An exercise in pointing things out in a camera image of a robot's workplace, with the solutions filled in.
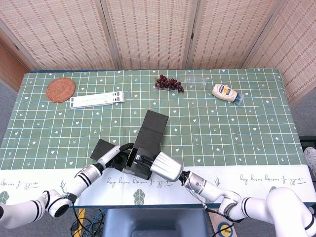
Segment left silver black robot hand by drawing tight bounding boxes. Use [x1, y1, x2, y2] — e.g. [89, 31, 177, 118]
[97, 142, 135, 172]

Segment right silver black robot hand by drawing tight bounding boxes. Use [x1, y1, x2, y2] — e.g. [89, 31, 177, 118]
[134, 151, 184, 182]

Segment black foldable cardboard box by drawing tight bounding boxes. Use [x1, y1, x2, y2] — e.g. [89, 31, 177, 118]
[90, 109, 169, 180]

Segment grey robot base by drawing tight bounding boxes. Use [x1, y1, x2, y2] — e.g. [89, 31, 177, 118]
[102, 208, 210, 237]

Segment white folding laptop stand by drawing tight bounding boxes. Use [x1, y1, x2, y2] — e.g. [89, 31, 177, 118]
[70, 91, 125, 110]

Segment green checked tablecloth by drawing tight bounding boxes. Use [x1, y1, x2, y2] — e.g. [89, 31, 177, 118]
[0, 68, 316, 208]

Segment dark red grape bunch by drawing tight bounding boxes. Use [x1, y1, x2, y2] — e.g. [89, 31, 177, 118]
[155, 74, 185, 93]

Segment round woven rattan coaster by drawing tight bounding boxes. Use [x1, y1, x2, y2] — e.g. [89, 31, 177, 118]
[45, 78, 76, 102]

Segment clear plastic cup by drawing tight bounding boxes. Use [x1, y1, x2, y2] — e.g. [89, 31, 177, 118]
[184, 76, 207, 89]

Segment wooden board with yellow disc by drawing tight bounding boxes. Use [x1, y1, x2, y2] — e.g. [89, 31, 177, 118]
[213, 221, 235, 237]

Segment cream mayonnaise squeeze bottle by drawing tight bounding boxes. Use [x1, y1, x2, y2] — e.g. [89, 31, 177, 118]
[211, 83, 244, 106]

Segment woven bamboo folding screen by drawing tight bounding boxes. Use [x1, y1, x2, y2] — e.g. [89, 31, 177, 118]
[0, 0, 316, 102]

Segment brown wooden door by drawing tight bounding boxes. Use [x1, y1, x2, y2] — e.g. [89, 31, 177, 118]
[0, 41, 30, 92]

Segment black furniture base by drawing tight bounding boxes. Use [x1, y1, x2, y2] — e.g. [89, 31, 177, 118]
[300, 136, 316, 149]

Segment white sneaker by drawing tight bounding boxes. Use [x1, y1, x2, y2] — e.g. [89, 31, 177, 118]
[303, 147, 316, 178]

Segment blue floor cable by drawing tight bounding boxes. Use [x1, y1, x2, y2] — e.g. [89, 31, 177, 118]
[88, 209, 104, 235]

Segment black floor cable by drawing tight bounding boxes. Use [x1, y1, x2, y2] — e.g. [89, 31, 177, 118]
[70, 207, 104, 237]

